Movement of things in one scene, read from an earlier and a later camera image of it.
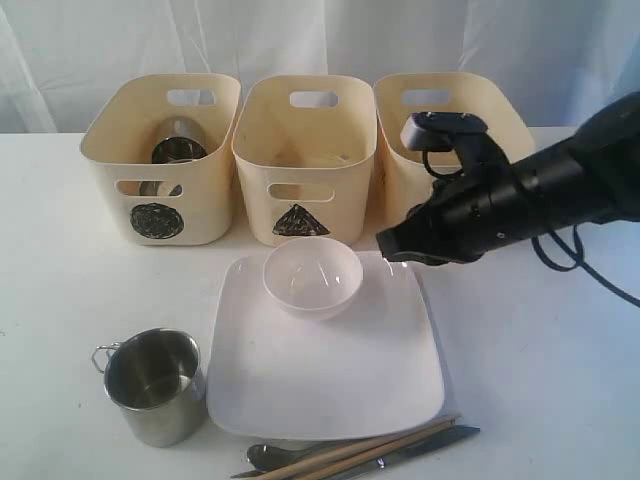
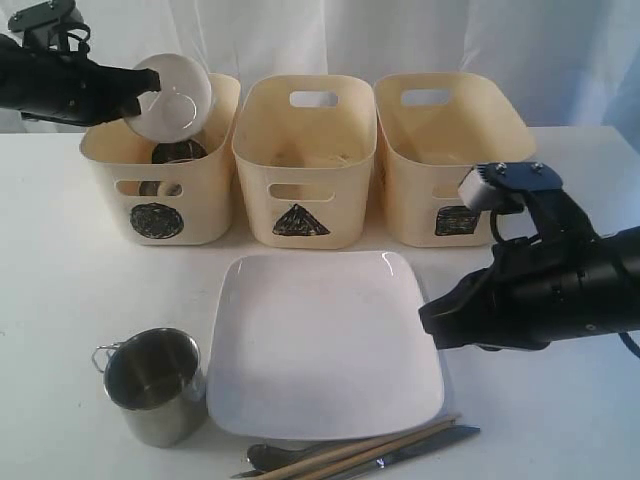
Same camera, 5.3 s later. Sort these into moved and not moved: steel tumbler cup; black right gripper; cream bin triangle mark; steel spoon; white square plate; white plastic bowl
Moved: black right gripper; white plastic bowl
Not moved: steel tumbler cup; cream bin triangle mark; steel spoon; white square plate
